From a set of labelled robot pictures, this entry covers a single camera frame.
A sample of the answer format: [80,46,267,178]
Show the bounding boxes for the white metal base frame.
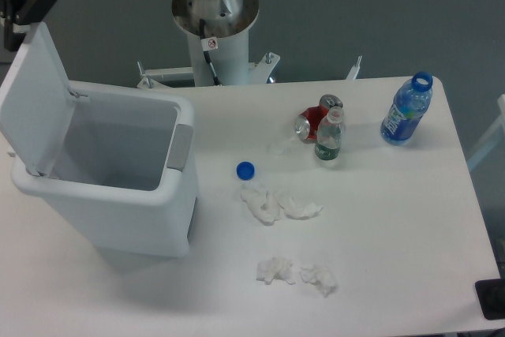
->
[136,51,363,89]

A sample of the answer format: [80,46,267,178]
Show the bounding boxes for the crushed red soda can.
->
[294,94,343,143]

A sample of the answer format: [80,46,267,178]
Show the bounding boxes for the white trash can lid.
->
[1,22,89,176]

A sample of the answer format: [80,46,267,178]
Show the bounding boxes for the blue plastic bottle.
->
[380,71,433,146]

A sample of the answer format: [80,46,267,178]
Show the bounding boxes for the black device at edge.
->
[475,279,504,320]

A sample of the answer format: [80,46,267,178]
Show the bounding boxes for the large crumpled white tissue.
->
[240,185,324,226]

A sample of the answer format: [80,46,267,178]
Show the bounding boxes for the blue bottle cap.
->
[236,161,256,181]

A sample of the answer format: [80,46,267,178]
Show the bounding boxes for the white trash can body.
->
[11,81,198,257]

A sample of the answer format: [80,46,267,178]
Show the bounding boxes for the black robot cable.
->
[199,17,222,87]

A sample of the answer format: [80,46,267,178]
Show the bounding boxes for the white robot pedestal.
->
[172,0,259,87]

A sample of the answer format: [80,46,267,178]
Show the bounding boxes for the small crumpled tissue left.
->
[256,256,295,285]

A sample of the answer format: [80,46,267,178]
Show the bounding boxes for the small crumpled tissue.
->
[256,256,295,285]
[300,264,338,298]

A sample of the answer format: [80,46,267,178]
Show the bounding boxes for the clear green label bottle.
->
[314,106,345,161]

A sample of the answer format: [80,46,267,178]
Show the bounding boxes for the small crumpled tissue right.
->
[300,264,338,298]

